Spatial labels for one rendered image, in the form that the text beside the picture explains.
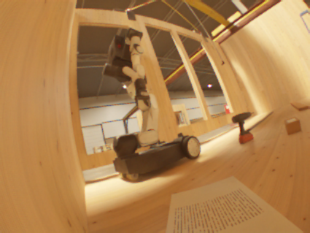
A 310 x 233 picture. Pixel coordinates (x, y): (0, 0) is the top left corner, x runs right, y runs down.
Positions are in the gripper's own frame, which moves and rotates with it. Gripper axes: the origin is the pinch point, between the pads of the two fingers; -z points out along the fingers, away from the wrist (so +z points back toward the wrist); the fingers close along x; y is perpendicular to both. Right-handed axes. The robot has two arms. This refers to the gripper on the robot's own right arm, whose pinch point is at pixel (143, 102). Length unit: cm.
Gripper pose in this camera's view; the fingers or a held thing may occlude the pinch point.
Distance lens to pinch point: 101.9
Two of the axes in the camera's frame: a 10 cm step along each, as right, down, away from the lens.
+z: -2.0, -9.6, 2.2
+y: -5.4, 2.9, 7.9
